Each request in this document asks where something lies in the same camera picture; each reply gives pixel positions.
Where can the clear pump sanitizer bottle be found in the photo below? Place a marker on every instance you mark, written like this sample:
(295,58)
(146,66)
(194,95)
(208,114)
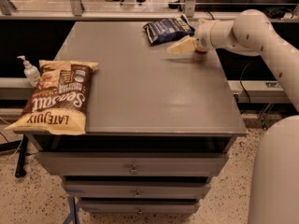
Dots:
(30,71)

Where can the brown yellow chip bag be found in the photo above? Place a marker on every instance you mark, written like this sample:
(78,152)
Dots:
(58,104)

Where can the blue chip bag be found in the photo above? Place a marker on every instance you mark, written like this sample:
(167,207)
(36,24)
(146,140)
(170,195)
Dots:
(167,30)

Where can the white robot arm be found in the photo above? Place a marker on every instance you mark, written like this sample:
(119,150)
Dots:
(274,190)

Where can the grey drawer cabinet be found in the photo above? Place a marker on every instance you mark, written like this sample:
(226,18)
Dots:
(159,126)

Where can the black stand leg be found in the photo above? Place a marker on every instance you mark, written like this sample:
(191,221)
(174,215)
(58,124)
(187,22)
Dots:
(20,172)

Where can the orange fruit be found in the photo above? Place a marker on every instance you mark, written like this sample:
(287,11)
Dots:
(201,50)

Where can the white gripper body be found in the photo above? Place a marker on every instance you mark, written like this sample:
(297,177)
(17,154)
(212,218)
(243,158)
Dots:
(206,35)

